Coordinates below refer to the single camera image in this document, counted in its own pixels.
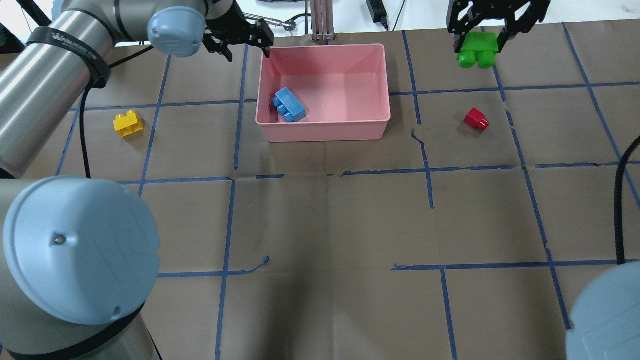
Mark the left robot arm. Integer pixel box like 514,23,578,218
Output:
1,0,274,360

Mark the pink plastic box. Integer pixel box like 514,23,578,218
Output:
254,43,391,142

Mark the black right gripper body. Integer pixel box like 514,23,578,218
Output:
446,0,551,35

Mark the aluminium frame post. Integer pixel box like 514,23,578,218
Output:
310,0,336,43

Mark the blue toy block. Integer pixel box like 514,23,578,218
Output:
270,87,307,123

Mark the black power adapter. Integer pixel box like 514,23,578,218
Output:
365,0,390,31

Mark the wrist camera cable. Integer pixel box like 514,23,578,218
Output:
614,135,640,266

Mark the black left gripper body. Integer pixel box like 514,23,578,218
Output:
202,0,268,53

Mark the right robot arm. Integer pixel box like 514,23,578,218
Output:
446,0,639,360

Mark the red toy block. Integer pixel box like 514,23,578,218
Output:
462,107,490,132

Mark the green toy block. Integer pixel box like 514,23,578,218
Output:
455,32,499,69

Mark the yellow toy block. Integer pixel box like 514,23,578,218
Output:
113,110,144,138

